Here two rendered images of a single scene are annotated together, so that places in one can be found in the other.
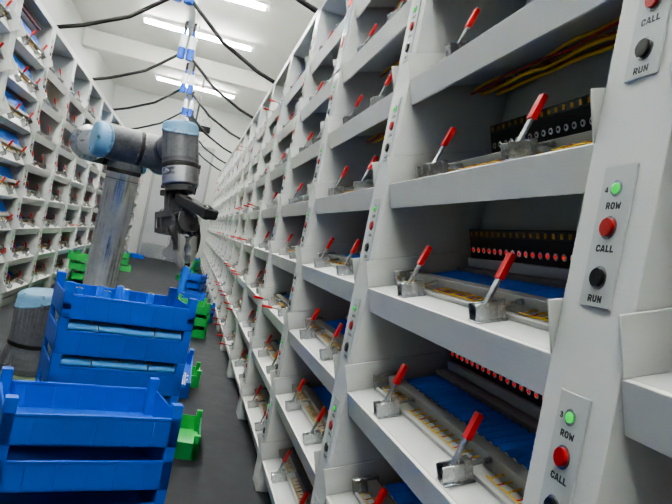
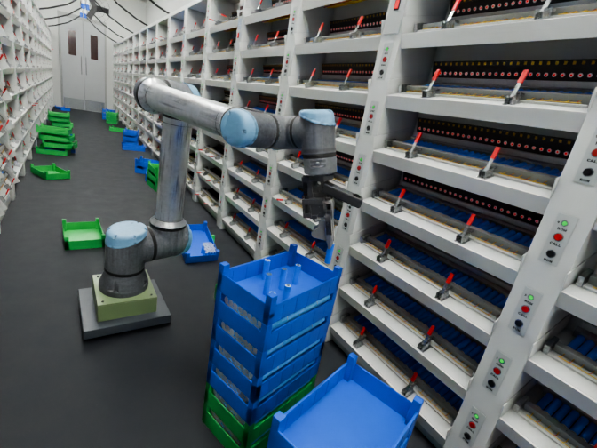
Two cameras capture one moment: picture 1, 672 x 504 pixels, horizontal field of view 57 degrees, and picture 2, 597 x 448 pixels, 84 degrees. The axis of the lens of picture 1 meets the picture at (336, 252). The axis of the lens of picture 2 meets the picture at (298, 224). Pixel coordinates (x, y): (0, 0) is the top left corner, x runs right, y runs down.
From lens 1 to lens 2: 1.10 m
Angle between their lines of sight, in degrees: 29
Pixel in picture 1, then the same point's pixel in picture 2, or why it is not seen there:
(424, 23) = not seen: outside the picture
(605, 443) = not seen: outside the picture
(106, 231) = (174, 172)
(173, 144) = (322, 137)
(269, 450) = (334, 318)
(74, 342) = (275, 338)
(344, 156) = (394, 113)
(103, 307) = (293, 303)
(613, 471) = not seen: outside the picture
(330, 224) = (379, 168)
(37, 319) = (132, 254)
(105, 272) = (177, 204)
